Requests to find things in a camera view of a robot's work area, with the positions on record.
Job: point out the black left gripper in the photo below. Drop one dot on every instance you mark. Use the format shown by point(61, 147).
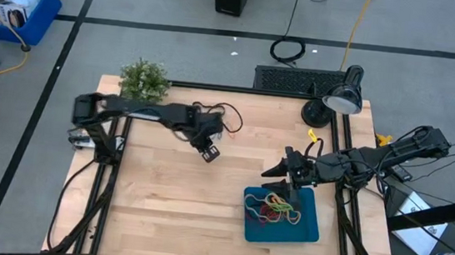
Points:
point(208, 127)

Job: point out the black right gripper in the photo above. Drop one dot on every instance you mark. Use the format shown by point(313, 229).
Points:
point(305, 168)

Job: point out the long orange-red rubber band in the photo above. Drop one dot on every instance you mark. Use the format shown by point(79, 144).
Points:
point(275, 197)

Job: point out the green rubber band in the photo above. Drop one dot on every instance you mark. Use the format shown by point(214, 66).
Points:
point(282, 208)

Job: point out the red thin rubber band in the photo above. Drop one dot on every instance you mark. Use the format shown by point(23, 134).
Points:
point(269, 216)

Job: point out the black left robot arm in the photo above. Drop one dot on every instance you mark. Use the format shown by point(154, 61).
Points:
point(149, 109)

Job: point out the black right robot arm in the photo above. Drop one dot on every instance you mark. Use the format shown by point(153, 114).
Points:
point(396, 154)

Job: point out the small orange thin rubber band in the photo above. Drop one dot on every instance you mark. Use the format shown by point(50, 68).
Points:
point(233, 133)

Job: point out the teal plastic bin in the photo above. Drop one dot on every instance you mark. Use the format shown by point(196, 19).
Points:
point(305, 235)

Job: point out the black desk lamp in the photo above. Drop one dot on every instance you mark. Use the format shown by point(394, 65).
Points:
point(316, 115)

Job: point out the small artificial green plant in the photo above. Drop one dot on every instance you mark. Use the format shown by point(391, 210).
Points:
point(144, 82)

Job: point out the black mesh-top box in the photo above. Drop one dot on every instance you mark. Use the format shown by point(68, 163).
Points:
point(286, 81)

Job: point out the yellow clip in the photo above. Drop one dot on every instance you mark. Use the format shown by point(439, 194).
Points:
point(383, 139)

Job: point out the black power adapter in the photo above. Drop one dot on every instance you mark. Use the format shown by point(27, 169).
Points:
point(401, 173)

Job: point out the white paper box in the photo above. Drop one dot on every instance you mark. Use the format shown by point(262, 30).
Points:
point(417, 242)

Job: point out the black metal bar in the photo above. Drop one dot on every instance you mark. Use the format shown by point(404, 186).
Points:
point(437, 214)

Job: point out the black floor plug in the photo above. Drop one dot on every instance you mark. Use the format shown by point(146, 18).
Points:
point(26, 47)

